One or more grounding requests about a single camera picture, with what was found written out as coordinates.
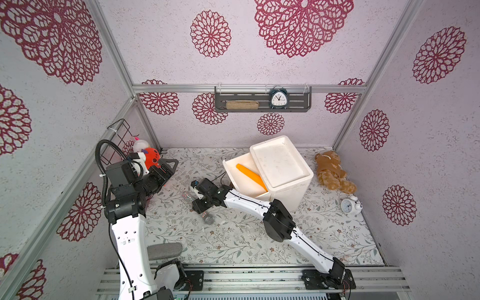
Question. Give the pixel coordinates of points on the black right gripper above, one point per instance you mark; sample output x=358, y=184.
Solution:
x=200, y=195

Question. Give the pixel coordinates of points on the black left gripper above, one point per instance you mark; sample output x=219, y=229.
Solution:
x=167, y=172

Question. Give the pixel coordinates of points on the glitter silver microphone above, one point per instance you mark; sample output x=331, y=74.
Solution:
x=198, y=207

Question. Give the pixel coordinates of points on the orange microphone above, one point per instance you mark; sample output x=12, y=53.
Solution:
x=251, y=175

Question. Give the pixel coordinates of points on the white three-drawer cabinet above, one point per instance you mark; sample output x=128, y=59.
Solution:
x=282, y=168

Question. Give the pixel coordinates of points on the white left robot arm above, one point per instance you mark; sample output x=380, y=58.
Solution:
x=127, y=237

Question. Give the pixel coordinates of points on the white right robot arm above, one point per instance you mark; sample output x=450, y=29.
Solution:
x=277, y=220

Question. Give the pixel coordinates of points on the red orange plush fish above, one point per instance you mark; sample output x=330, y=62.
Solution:
x=152, y=157

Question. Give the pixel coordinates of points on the pink white plush doll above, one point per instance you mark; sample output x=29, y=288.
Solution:
x=139, y=145

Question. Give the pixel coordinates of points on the floral table mat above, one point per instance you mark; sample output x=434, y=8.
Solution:
x=236, y=238

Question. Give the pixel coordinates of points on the grey oval sponge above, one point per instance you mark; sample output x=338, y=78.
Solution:
x=164, y=251

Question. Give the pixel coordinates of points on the green alarm clock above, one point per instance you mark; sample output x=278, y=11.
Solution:
x=278, y=99

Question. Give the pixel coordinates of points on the brown teddy bear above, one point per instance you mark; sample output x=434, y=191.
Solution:
x=331, y=175

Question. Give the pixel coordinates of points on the white alarm clock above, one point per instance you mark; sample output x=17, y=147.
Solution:
x=351, y=206

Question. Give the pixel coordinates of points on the black wire basket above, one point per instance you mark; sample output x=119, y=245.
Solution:
x=123, y=138

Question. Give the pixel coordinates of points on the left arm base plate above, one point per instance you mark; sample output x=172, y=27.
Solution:
x=174, y=276

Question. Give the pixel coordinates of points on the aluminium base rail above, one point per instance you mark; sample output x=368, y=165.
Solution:
x=212, y=279

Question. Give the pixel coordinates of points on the dark grey wall shelf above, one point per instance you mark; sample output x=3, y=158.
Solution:
x=299, y=101

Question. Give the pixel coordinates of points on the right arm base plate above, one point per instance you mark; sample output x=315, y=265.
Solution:
x=314, y=280

